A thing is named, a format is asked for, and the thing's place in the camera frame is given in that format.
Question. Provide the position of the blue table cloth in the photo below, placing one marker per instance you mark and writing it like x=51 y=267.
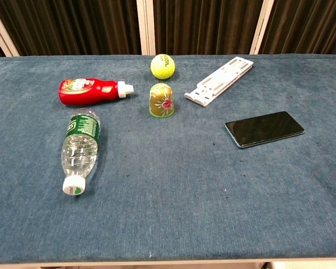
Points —
x=168 y=173

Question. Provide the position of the yellow tennis ball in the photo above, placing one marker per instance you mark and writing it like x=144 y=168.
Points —
x=162 y=66

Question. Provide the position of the white folding stand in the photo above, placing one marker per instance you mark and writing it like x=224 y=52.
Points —
x=221 y=81

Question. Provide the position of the clear water bottle green label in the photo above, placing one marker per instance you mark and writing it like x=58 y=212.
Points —
x=79 y=145

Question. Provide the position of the red ketchup bottle white cap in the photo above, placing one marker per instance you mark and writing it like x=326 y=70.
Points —
x=89 y=90

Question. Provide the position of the black smartphone with teal edge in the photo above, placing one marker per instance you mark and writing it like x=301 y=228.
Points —
x=264 y=128

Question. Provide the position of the dark pleated curtain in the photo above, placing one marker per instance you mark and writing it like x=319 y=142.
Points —
x=72 y=25

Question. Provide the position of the white frame post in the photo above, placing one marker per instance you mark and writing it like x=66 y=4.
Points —
x=1 y=28
x=261 y=26
x=146 y=26

